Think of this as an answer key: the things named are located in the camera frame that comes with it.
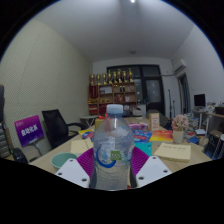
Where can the pink tissue packet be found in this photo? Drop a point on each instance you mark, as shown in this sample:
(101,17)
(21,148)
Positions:
(138,126)

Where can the wooden shelf unit with trophies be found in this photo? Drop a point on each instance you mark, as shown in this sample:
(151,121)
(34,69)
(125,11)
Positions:
(113,96)

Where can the grey striped chair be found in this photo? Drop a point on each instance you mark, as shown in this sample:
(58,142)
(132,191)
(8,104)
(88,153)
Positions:
(4,140)

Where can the black bag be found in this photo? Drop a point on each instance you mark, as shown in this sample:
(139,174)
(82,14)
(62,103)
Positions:
(18,155)

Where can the beige notebook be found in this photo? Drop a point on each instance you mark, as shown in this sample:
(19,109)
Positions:
(81,146)

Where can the dark framed glass door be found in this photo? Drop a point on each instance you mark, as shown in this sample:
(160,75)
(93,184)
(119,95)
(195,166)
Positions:
(153,91)

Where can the purple sign board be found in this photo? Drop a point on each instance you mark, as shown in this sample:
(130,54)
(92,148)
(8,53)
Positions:
(29,131)

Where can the ceiling tube light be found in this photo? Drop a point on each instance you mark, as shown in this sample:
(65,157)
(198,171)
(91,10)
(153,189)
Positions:
(132,1)

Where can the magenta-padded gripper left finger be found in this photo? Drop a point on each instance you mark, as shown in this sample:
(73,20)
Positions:
(71,171)

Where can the white wall air conditioner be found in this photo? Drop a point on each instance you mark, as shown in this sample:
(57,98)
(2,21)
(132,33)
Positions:
(179,66)

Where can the wooden side desk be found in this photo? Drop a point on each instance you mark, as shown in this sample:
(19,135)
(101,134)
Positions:
(216,115)

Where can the black office chair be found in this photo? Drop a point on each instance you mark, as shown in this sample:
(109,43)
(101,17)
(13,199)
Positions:
(55,126)

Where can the black suitcase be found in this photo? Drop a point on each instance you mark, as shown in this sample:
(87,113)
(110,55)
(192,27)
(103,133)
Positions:
(1,103)

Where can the blue red book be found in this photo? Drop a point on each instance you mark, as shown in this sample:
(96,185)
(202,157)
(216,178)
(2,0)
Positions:
(142,135)

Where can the yellow gift box red ribbon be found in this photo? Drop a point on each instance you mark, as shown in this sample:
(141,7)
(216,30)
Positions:
(98,123)

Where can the clear plastic water bottle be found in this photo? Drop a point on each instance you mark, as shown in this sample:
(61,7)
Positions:
(113,146)

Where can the pink flower plant in pot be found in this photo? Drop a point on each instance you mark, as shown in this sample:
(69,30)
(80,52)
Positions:
(180,125)

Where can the small orange white carton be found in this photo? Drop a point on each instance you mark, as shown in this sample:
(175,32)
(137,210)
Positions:
(154,122)

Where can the orange book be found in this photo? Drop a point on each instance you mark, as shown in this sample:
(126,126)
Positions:
(161,136)

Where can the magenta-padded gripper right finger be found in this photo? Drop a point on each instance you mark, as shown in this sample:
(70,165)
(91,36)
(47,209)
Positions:
(153,170)

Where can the teal book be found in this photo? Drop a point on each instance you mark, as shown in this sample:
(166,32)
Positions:
(143,148)

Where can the black computer monitor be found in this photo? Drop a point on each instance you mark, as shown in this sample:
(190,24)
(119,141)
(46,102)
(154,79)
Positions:
(200,100)

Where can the pale green cup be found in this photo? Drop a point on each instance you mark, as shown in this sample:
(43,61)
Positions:
(61,160)

